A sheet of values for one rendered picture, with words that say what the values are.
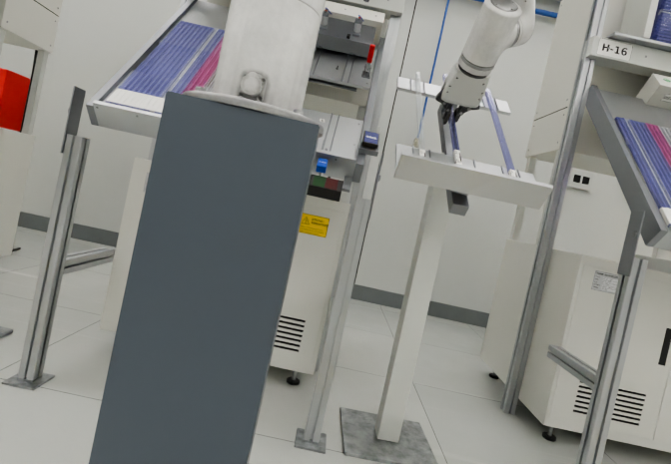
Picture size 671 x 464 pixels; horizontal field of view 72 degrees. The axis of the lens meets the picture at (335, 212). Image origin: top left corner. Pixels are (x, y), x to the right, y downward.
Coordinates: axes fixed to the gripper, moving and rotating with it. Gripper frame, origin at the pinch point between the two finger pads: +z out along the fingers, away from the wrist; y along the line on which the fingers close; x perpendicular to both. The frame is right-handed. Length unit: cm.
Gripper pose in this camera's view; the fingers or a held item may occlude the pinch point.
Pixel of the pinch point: (450, 116)
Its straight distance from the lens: 129.4
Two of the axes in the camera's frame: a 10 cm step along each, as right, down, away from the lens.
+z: -1.7, 6.0, 7.8
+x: -1.4, 7.7, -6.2
